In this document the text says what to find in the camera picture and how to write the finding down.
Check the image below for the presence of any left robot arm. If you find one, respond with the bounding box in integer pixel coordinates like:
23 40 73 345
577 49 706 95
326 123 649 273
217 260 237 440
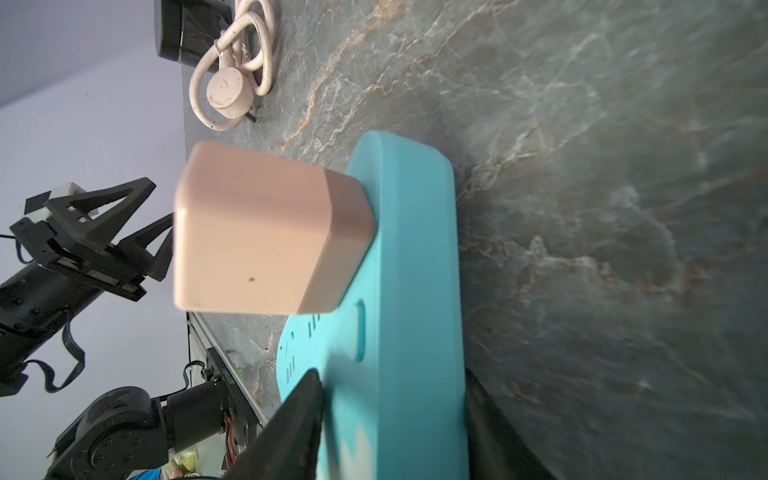
1 178 229 479

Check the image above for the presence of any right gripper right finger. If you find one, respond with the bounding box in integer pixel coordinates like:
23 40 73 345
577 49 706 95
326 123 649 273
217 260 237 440
465 369 555 480

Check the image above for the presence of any aluminium rail frame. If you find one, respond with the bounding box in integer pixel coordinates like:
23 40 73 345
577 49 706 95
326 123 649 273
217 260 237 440
187 312 267 427

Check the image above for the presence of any pink charger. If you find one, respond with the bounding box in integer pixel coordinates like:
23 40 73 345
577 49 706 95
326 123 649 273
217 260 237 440
174 141 376 315

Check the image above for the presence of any teal triangular power socket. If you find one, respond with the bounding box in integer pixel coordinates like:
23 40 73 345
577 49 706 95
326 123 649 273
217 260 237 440
276 131 469 479

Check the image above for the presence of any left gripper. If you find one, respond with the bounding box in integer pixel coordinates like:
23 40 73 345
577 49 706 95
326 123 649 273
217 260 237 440
9 176 176 302

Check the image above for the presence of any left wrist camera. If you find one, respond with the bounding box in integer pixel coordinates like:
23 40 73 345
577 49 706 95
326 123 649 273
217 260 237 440
23 182 100 224

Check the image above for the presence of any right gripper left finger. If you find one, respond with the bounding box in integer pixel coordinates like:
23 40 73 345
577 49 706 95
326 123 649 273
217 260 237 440
223 369 324 480

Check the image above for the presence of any black cylinder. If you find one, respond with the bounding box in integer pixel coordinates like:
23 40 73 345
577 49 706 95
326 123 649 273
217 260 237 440
154 0 233 67

